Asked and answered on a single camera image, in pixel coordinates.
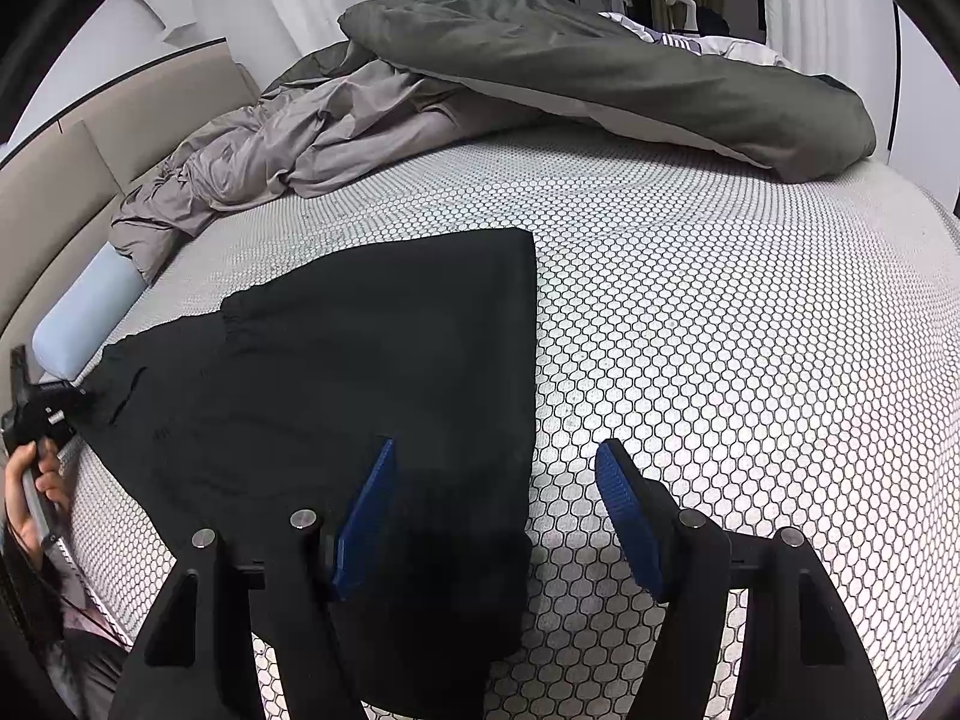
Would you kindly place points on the person's left hand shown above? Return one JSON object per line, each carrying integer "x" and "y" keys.
{"x": 49, "y": 480}

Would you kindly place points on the beige padded headboard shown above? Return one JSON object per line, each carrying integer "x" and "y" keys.
{"x": 75, "y": 187}

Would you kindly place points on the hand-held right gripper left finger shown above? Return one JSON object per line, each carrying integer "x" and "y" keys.
{"x": 367, "y": 517}

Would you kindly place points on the light blue pillow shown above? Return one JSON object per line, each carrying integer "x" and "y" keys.
{"x": 82, "y": 315}

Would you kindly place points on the black pants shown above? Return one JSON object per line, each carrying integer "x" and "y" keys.
{"x": 337, "y": 352}

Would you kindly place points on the person's grey trouser leg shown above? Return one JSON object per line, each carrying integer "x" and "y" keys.
{"x": 90, "y": 667}

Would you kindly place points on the two-tone grey duvet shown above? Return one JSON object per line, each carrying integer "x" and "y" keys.
{"x": 600, "y": 67}

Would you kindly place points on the white striped bedding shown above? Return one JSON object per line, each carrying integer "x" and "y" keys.
{"x": 697, "y": 41}

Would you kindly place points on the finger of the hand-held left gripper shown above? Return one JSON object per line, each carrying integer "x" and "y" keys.
{"x": 64, "y": 391}

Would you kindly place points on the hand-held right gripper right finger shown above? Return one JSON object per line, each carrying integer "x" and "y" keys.
{"x": 630, "y": 517}

